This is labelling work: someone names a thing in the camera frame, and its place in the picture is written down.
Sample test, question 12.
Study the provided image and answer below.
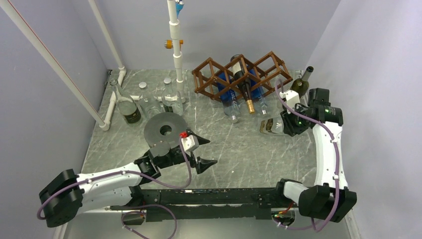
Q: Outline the dark green wine bottle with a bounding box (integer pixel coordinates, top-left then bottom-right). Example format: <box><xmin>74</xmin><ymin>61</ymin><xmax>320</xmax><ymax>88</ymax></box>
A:
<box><xmin>290</xmin><ymin>66</ymin><xmax>314</xmax><ymax>98</ymax></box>

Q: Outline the short clear glass bottle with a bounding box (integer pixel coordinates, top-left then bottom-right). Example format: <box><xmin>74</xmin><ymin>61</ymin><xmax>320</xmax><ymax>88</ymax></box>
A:
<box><xmin>161</xmin><ymin>78</ymin><xmax>184</xmax><ymax>116</ymax></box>

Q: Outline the tall clear glass bottle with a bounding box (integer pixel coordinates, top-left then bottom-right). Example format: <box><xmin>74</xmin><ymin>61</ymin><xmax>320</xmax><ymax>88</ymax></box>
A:
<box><xmin>109</xmin><ymin>78</ymin><xmax>142</xmax><ymax>125</ymax></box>

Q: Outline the gold capped dark bottle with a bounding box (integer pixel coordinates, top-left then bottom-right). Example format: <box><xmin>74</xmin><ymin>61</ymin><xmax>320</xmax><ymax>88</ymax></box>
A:
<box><xmin>231</xmin><ymin>61</ymin><xmax>255</xmax><ymax>114</ymax></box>

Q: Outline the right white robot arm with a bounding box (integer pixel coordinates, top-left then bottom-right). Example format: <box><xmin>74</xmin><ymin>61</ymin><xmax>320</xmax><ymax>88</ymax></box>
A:
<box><xmin>274</xmin><ymin>88</ymin><xmax>357</xmax><ymax>224</ymax></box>

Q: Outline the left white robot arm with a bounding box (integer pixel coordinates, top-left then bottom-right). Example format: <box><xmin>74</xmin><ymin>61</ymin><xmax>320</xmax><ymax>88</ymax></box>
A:
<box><xmin>36</xmin><ymin>129</ymin><xmax>217</xmax><ymax>228</ymax></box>

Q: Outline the blue square bottle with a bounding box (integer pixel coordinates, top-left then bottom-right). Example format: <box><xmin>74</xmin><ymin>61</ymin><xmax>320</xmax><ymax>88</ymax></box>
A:
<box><xmin>251</xmin><ymin>86</ymin><xmax>269</xmax><ymax>116</ymax></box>
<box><xmin>219</xmin><ymin>89</ymin><xmax>240</xmax><ymax>123</ymax></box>

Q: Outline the clear bottle silver cap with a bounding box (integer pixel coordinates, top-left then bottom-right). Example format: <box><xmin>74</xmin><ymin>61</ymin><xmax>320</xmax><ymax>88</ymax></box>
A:
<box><xmin>138</xmin><ymin>82</ymin><xmax>162</xmax><ymax>119</ymax></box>

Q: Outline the brown wooden wine rack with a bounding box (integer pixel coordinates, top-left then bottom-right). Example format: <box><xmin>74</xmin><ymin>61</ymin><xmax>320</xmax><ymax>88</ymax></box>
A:
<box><xmin>192</xmin><ymin>51</ymin><xmax>293</xmax><ymax>102</ymax></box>

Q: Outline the black round spool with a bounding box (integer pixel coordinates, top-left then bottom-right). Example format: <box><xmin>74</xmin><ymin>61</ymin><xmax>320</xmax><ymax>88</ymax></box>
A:
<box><xmin>144</xmin><ymin>112</ymin><xmax>188</xmax><ymax>148</ymax></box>

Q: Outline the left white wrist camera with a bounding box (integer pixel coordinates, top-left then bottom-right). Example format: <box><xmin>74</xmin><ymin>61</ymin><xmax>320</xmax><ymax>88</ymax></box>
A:
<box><xmin>180</xmin><ymin>132</ymin><xmax>199</xmax><ymax>152</ymax></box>

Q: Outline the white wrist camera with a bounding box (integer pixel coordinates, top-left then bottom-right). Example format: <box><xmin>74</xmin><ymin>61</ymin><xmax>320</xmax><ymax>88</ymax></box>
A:
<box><xmin>279</xmin><ymin>90</ymin><xmax>300</xmax><ymax>110</ymax></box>
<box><xmin>180</xmin><ymin>132</ymin><xmax>199</xmax><ymax>152</ymax></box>

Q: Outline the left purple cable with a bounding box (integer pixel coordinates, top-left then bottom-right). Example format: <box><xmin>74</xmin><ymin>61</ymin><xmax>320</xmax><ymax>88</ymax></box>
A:
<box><xmin>37</xmin><ymin>136</ymin><xmax>193</xmax><ymax>239</ymax></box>

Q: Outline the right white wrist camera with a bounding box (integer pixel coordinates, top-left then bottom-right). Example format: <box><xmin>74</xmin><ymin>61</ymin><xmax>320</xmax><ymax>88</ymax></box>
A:
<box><xmin>279</xmin><ymin>90</ymin><xmax>300</xmax><ymax>110</ymax></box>

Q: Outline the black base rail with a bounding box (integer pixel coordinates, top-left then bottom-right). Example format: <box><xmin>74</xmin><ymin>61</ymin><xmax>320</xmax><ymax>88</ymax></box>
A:
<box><xmin>110</xmin><ymin>188</ymin><xmax>292</xmax><ymax>222</ymax></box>

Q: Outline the white pvc pipe frame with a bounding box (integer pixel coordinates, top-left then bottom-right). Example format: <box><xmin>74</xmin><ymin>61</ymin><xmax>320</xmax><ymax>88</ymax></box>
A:
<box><xmin>0</xmin><ymin>0</ymin><xmax>187</xmax><ymax>131</ymax></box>

